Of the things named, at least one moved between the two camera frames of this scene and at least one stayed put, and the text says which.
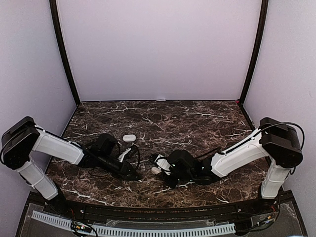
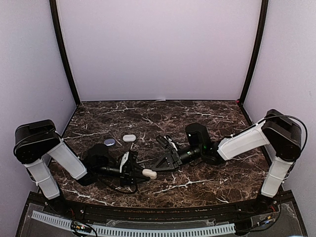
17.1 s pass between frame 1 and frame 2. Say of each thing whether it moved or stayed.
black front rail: stayed
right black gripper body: moved
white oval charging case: stayed
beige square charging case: moved
